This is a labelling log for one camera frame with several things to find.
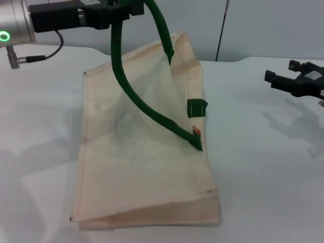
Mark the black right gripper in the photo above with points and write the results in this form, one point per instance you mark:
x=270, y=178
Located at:
x=311, y=83

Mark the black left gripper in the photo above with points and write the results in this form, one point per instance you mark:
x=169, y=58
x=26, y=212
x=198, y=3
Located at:
x=55, y=17

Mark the orange striped bread loaf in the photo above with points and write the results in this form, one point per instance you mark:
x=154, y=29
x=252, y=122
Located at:
x=197, y=130

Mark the thin black vertical strip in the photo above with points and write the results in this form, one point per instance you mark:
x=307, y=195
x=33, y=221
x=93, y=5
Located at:
x=220, y=35

